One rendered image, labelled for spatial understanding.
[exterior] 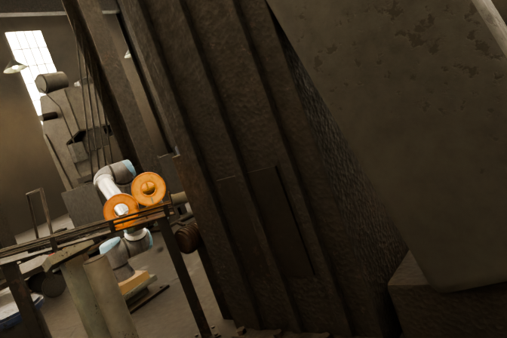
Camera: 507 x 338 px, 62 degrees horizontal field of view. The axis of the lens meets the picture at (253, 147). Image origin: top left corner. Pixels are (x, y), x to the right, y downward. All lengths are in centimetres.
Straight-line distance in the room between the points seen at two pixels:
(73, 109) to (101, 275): 546
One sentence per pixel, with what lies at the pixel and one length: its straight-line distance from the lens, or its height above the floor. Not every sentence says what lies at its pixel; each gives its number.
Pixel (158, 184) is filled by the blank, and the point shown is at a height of 77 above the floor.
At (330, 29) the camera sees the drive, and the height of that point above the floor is 108.
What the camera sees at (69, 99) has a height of 218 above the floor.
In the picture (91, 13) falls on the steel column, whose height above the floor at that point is 270.
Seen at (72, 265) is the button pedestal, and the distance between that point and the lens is 241.
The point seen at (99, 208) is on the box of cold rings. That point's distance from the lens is 525.
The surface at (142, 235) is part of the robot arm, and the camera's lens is 304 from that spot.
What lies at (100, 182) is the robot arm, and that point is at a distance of 264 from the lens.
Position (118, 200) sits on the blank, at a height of 77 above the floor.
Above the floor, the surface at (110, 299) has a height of 31.
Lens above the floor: 92
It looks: 4 degrees down
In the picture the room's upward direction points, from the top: 20 degrees counter-clockwise
